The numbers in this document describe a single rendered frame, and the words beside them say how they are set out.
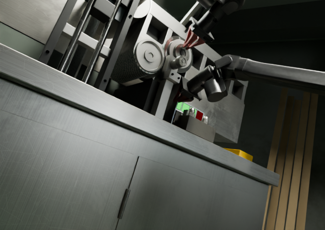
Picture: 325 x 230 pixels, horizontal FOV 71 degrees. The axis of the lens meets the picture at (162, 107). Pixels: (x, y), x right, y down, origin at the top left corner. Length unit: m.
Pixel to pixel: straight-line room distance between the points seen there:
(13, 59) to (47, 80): 0.05
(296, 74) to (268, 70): 0.08
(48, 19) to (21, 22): 0.10
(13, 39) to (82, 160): 0.71
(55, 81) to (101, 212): 0.25
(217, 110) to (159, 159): 1.08
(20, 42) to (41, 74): 0.67
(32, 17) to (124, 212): 0.84
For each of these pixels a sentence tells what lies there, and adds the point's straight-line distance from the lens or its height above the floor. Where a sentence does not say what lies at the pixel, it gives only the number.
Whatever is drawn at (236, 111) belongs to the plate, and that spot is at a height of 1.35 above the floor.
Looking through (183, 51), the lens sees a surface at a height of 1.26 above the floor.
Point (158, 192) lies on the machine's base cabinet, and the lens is 0.53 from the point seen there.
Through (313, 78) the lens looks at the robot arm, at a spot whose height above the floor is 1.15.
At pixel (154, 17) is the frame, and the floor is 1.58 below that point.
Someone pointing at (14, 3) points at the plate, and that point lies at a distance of 1.10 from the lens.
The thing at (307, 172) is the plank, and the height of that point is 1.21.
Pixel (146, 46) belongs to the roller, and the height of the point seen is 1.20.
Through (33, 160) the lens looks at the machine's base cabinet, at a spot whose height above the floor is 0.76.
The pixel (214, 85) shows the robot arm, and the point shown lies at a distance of 0.77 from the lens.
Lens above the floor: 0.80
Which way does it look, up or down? 15 degrees up
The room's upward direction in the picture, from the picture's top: 17 degrees clockwise
